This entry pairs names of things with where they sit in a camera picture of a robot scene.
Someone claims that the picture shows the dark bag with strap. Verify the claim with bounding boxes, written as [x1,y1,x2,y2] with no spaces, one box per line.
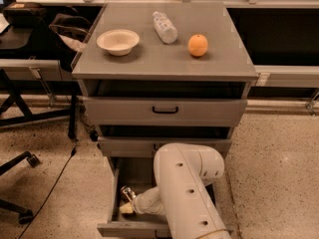
[49,13,91,72]

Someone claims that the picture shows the white paper bowl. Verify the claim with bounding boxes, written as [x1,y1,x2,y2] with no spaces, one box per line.
[97,29,140,56]

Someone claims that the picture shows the grey drawer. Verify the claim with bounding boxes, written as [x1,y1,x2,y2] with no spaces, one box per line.
[98,136,232,158]
[97,156,234,239]
[84,97,247,126]

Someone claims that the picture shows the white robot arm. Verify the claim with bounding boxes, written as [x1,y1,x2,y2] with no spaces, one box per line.
[120,143,231,239]

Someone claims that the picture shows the black office chair base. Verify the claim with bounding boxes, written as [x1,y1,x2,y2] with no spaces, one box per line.
[0,150,42,225]

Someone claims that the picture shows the black floor cable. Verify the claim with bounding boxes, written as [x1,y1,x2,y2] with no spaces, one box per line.
[17,139,78,239]

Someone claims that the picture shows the clear plastic water bottle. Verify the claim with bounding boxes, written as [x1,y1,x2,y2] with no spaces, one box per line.
[153,11,177,44]

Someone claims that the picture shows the grey bottom drawer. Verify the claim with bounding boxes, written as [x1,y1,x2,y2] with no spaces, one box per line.
[97,156,234,239]

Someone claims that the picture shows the grey drawer cabinet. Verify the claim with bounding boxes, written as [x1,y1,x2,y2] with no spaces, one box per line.
[71,2,259,179]

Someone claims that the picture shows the black desk frame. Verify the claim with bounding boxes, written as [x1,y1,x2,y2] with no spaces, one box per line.
[0,69,77,139]

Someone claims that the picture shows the black box on desk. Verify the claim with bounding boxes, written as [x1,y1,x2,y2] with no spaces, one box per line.
[3,2,47,28]

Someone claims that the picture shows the grey middle drawer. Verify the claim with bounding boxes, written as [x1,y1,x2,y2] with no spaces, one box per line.
[98,136,232,158]

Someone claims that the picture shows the grey top drawer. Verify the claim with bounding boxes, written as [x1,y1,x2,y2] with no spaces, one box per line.
[84,97,247,126]

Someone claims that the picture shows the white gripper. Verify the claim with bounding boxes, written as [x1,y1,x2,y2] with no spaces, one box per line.
[120,187,165,216]

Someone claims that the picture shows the orange fruit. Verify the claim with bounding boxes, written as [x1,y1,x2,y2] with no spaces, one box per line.
[188,34,208,57]

